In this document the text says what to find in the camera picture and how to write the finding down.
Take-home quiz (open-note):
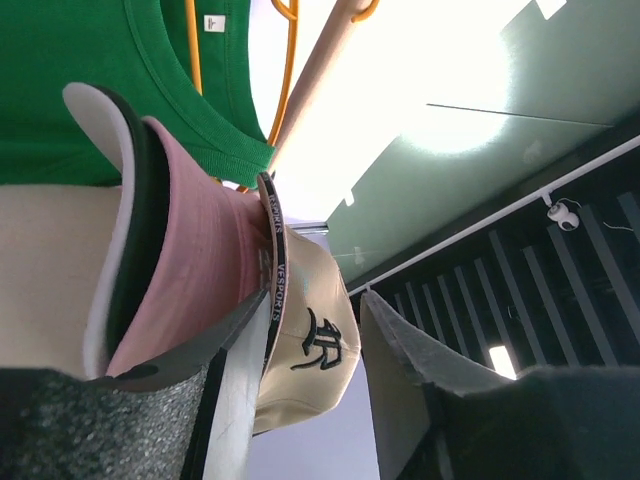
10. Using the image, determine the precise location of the yellow clothes hanger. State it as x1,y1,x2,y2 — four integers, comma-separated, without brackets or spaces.
183,0,381,194

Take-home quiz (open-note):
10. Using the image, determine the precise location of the black cap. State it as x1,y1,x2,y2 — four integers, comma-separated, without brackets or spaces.
98,86,170,361

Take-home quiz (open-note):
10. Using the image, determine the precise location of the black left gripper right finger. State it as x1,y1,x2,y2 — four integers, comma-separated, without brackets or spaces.
360,292,639,479

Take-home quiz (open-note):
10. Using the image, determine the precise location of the white ceiling camera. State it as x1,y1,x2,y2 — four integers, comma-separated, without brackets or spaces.
541,194,582,232

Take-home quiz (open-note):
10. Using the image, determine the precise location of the beige mannequin head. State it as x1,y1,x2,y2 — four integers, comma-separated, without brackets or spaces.
1,185,121,378

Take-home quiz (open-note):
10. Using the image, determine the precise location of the wooden clothes rack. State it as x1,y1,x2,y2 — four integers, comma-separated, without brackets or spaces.
268,1,378,174

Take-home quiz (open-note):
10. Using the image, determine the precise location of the pink baseball cap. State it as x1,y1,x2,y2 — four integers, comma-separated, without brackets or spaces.
107,116,272,376

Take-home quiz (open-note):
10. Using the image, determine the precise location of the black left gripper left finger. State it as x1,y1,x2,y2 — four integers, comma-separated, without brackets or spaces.
1,290,270,479

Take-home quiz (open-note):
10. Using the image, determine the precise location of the khaki baseball cap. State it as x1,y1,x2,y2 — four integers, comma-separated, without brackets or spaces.
253,173,361,435

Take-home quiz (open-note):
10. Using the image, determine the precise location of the green tank top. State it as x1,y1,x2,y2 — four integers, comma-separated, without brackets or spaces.
1,1,273,188

